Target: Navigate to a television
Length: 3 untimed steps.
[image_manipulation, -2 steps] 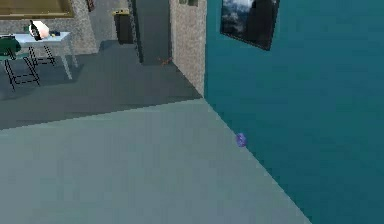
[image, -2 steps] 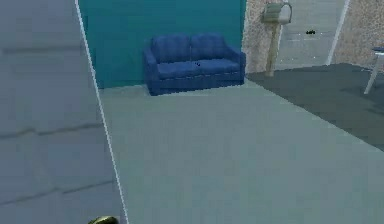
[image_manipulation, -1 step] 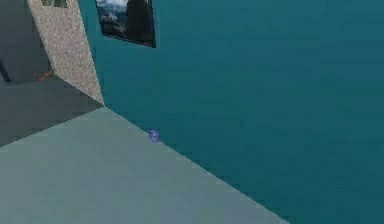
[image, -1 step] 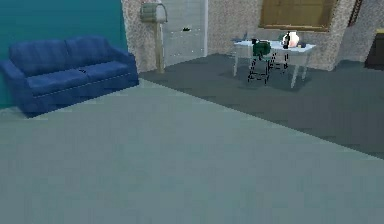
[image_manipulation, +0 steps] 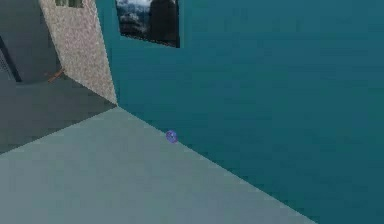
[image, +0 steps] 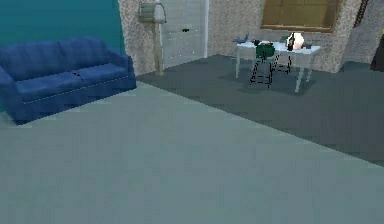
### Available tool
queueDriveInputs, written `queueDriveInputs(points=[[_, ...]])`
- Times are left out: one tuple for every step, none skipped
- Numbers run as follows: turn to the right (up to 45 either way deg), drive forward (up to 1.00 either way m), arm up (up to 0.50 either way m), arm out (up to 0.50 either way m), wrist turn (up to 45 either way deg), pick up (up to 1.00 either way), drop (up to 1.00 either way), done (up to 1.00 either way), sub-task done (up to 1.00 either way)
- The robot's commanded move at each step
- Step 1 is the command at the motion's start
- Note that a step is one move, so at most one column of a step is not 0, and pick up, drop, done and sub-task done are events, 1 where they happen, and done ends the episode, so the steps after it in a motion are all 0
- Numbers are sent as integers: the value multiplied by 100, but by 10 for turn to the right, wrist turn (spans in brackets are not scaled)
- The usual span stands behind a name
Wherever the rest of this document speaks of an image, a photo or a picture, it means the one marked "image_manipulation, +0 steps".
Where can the small purple ball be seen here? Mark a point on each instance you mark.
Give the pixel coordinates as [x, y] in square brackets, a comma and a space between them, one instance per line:
[171, 136]

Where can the brown wooden stick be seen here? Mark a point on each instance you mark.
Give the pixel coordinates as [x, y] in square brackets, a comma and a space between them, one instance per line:
[55, 75]

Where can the dark mountain wall picture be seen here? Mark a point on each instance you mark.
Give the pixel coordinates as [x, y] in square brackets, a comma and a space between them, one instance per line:
[150, 20]

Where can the green framed wall picture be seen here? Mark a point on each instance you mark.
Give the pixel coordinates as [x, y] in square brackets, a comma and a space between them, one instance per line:
[69, 2]

